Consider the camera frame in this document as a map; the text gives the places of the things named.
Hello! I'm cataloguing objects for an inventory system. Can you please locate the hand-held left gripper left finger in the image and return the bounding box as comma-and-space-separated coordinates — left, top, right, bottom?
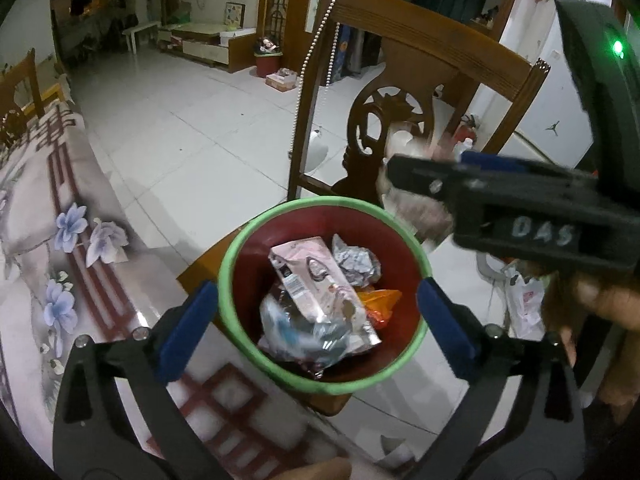
52, 281, 233, 480

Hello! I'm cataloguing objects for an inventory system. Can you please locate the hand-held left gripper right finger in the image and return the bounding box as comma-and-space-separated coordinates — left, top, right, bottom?
400, 277, 588, 480

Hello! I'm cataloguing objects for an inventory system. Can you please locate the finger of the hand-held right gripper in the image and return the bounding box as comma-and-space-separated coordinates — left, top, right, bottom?
387, 155, 608, 217
457, 150, 538, 171

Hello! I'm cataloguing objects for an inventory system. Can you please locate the red bin with green rim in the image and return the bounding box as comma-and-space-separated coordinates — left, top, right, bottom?
217, 197, 432, 395

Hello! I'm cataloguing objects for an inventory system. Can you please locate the orange plastic bag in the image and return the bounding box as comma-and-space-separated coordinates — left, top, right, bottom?
360, 287, 403, 331

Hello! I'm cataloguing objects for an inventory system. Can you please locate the blue white wrapper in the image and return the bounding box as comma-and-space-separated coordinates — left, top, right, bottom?
331, 234, 383, 288

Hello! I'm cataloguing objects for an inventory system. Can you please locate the long pink box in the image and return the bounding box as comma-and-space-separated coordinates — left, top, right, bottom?
267, 236, 381, 356

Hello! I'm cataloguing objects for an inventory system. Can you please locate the person's right hand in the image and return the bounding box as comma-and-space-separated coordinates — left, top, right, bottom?
545, 270, 640, 411

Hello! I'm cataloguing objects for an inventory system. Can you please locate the person's left hand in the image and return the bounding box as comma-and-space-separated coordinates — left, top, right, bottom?
285, 456, 353, 480

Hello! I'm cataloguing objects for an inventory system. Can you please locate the red fire extinguisher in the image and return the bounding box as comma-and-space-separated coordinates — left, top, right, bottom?
452, 115, 481, 153

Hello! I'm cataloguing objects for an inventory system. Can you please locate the white plastic bag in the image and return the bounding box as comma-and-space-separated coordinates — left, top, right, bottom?
502, 260, 546, 341

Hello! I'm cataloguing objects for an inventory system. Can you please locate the carved wooden chair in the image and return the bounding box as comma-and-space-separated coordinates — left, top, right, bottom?
287, 0, 546, 211
0, 49, 46, 146

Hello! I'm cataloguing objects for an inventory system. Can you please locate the small cardboard box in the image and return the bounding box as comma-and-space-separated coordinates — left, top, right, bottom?
265, 67, 299, 92

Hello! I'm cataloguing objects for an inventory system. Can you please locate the small red floor bin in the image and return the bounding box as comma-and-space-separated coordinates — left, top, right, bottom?
252, 37, 283, 78

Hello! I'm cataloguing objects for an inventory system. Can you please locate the hanging scroll painting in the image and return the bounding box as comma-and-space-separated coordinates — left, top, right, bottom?
306, 0, 326, 33

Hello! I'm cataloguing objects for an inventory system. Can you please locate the white television cabinet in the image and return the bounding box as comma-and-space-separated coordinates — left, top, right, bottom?
157, 20, 266, 73

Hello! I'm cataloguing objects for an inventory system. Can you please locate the small white table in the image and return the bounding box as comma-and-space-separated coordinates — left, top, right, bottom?
122, 21, 162, 55

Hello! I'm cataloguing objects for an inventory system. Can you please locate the white bead string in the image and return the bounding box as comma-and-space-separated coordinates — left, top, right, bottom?
289, 0, 347, 156

